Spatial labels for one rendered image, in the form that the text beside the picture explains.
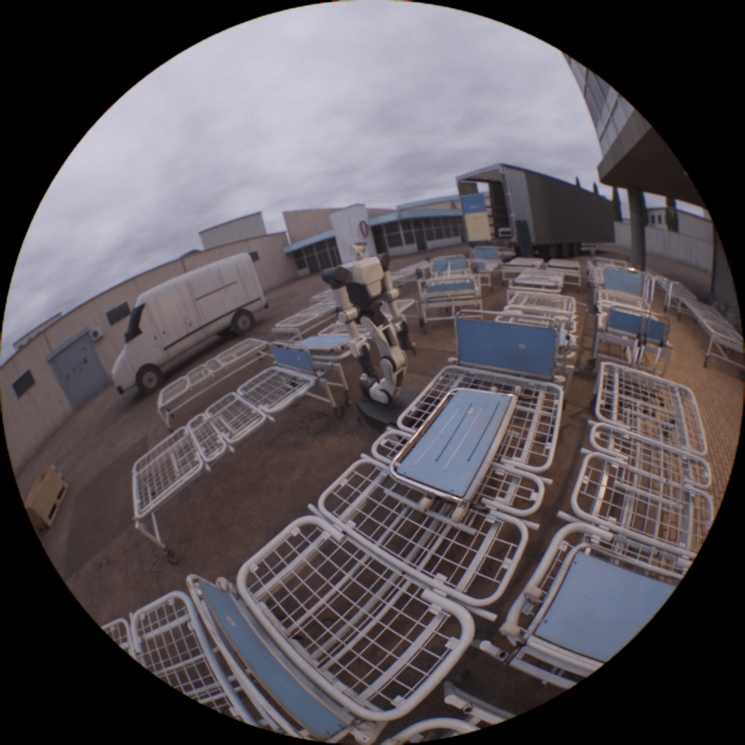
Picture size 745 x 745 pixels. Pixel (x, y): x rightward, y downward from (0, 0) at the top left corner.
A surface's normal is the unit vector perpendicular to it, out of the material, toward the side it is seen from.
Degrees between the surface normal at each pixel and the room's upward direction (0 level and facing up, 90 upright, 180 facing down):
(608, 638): 7
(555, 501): 0
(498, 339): 90
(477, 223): 91
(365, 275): 90
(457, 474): 5
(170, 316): 88
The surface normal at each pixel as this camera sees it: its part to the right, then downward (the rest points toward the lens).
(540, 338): -0.62, 0.50
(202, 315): 0.81, 0.07
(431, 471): -0.28, -0.86
